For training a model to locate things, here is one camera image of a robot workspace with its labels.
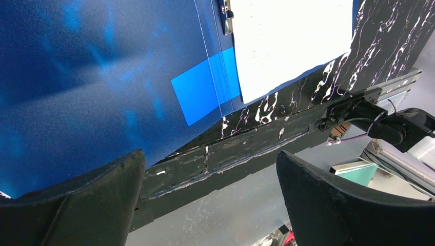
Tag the blue plastic folder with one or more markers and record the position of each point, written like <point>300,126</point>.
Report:
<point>84,82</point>

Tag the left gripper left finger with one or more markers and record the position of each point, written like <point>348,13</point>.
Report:
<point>95,208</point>

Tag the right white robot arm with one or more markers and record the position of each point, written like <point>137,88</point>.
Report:
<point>402,129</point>

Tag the white printed paper sheet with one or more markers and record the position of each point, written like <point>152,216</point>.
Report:
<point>277,41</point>

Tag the aluminium frame rail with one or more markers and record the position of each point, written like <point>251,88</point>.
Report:
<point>398,173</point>

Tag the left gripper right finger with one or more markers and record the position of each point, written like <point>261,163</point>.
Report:
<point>325,209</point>

